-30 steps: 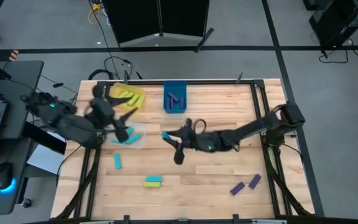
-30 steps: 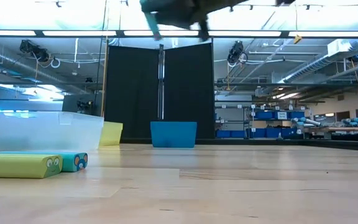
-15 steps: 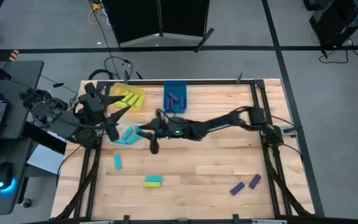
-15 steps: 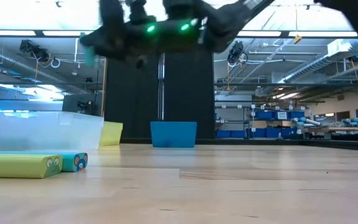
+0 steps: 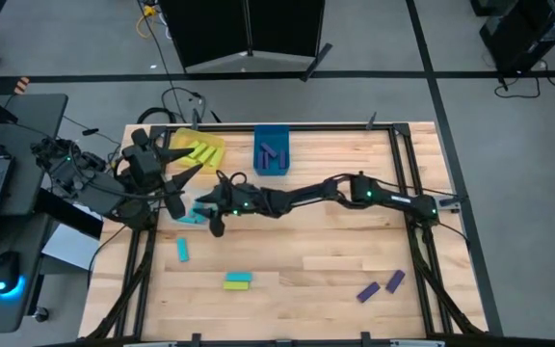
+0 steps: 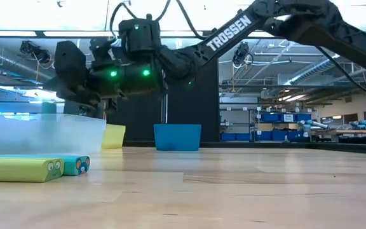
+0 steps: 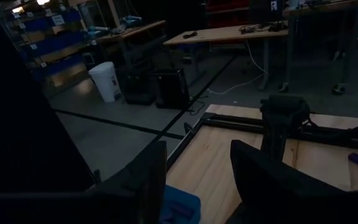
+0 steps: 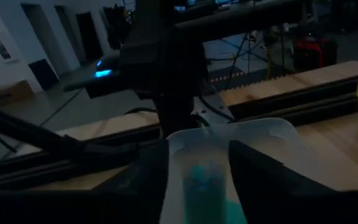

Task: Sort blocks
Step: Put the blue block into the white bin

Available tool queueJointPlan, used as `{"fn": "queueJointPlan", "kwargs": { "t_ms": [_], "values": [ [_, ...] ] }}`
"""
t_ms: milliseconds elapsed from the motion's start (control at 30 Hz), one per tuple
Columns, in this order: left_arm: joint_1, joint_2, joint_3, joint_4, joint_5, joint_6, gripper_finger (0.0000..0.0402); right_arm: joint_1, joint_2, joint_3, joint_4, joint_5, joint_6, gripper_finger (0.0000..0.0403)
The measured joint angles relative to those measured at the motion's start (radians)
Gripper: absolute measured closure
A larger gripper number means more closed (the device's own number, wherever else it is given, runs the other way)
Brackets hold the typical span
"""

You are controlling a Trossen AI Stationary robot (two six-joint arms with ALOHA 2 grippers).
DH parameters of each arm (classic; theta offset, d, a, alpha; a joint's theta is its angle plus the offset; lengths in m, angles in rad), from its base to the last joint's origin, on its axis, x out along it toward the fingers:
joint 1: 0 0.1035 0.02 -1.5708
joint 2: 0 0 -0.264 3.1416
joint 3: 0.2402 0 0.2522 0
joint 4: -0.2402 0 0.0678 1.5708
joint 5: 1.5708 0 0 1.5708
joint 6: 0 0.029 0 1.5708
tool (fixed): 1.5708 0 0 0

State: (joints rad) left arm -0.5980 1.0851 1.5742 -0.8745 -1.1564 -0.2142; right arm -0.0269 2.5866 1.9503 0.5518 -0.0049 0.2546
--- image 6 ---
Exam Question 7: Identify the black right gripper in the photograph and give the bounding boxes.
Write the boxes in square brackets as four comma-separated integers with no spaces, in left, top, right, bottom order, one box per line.
[44,38,165,112]

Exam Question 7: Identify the teal rectangular block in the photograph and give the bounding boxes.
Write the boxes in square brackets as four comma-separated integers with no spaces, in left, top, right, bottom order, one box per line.
[41,101,58,121]
[0,154,91,177]

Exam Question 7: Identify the black ceiling-hung device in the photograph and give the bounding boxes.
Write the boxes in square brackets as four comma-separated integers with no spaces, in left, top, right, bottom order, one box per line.
[232,41,254,68]
[20,40,55,69]

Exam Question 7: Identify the long ceiling light strip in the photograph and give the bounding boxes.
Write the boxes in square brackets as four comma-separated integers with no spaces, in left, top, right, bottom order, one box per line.
[0,30,366,39]

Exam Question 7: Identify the clear plastic bin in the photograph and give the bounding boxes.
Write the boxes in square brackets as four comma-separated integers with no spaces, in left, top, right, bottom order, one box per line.
[0,113,107,156]

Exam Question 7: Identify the yellow plastic bin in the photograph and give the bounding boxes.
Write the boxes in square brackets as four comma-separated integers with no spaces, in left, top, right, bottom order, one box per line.
[102,123,126,150]

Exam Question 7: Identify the green rectangular block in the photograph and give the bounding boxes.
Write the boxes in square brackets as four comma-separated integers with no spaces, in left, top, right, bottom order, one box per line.
[0,157,65,183]

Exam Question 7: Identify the blue plastic bin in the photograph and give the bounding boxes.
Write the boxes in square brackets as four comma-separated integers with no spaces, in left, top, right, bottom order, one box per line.
[153,123,202,152]

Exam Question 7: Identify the black folding screen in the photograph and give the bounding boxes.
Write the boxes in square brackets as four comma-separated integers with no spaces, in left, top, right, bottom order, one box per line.
[106,44,220,143]

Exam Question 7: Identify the wooden workbench with robots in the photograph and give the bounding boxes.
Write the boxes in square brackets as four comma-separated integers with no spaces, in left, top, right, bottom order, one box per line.
[309,128,366,146]

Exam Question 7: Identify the black aluminium table frame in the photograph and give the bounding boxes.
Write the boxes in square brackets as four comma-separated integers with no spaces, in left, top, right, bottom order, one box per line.
[121,139,366,156]

